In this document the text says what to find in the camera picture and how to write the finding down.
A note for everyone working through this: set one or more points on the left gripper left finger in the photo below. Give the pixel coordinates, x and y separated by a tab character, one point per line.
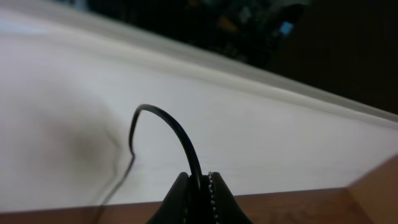
172	208

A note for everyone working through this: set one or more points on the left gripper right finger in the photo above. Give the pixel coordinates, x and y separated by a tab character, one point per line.
224	207

